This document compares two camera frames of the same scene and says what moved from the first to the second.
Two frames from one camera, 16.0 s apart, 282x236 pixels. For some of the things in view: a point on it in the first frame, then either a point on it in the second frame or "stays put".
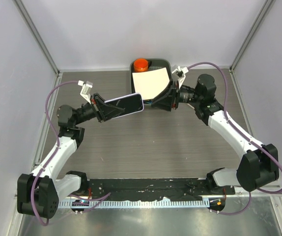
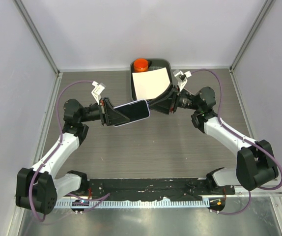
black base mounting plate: [151, 189] stays put
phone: [131, 103] -> [134, 112]
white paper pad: [150, 83] stays put
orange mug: [141, 65] stays put
